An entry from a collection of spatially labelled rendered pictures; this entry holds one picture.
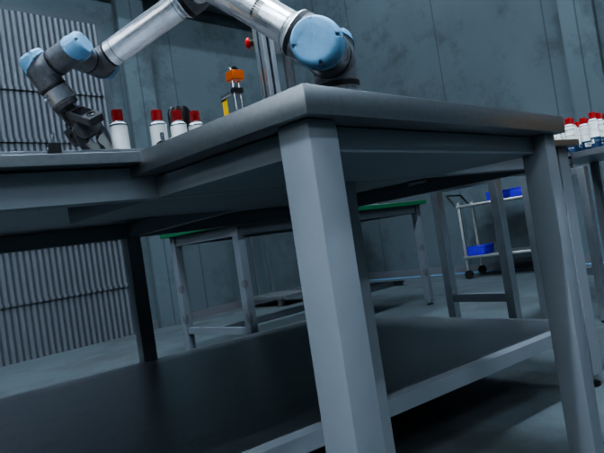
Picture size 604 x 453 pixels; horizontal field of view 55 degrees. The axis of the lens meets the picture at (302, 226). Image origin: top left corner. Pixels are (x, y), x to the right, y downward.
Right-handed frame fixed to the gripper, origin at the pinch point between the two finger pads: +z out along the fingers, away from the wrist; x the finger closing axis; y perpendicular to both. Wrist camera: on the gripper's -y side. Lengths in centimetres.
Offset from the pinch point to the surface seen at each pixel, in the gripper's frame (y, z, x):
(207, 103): 397, 13, -291
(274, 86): -16, 9, -53
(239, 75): -9.6, 0.0, -47.8
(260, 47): -15, -4, -57
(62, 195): -61, -1, 35
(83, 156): -65, -4, 30
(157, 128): -2.3, -0.5, -17.2
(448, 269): 14, 125, -108
